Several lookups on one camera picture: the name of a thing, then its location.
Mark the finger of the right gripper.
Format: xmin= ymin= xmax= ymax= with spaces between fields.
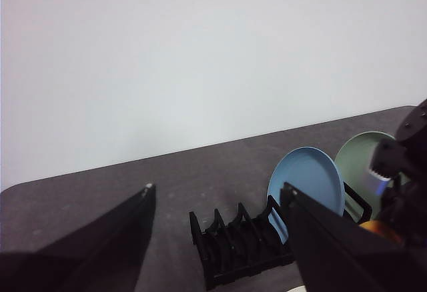
xmin=380 ymin=175 xmax=427 ymax=249

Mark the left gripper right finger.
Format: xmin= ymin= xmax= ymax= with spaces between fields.
xmin=279 ymin=181 xmax=427 ymax=292

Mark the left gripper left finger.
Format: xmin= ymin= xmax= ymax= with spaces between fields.
xmin=0 ymin=183 xmax=157 ymax=292

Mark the red apple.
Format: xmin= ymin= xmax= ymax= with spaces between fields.
xmin=358 ymin=219 xmax=403 ymax=245

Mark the green round plate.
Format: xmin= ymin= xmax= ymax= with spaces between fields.
xmin=334 ymin=131 xmax=411 ymax=221

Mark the blue round plate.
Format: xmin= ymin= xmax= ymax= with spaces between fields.
xmin=266 ymin=146 xmax=344 ymax=245

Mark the black plate rack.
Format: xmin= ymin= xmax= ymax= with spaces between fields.
xmin=189 ymin=180 xmax=373 ymax=291

